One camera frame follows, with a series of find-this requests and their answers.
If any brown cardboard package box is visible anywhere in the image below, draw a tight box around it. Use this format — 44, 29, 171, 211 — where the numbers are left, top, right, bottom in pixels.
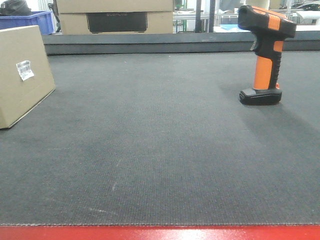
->
0, 25, 56, 129

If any orange black barcode scanner gun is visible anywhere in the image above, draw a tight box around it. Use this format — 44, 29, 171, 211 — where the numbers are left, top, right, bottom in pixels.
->
237, 5, 297, 106

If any large cardboard box lower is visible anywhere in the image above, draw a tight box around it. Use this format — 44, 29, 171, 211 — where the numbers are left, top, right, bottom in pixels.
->
59, 11, 174, 35

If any large cardboard box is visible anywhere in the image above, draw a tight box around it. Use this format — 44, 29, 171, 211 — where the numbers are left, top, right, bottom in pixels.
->
56, 0, 174, 13
59, 11, 174, 35

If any large cardboard box upper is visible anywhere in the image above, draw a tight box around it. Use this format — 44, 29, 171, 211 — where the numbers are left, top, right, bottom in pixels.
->
56, 0, 174, 13

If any black vertical posts background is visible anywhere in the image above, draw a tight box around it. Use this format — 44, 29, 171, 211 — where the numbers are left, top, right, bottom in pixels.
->
194, 0, 216, 33

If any white barcode label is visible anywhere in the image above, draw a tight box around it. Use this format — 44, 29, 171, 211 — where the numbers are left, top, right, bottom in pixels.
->
16, 60, 35, 82

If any blue plastic bin background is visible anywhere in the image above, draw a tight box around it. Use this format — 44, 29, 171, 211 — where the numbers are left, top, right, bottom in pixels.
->
0, 10, 56, 35

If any red metal work table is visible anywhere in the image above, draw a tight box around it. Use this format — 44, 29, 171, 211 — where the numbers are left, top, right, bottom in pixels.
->
0, 225, 320, 240

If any black bag in bin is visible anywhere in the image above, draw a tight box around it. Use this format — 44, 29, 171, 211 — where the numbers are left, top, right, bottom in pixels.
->
0, 0, 32, 16

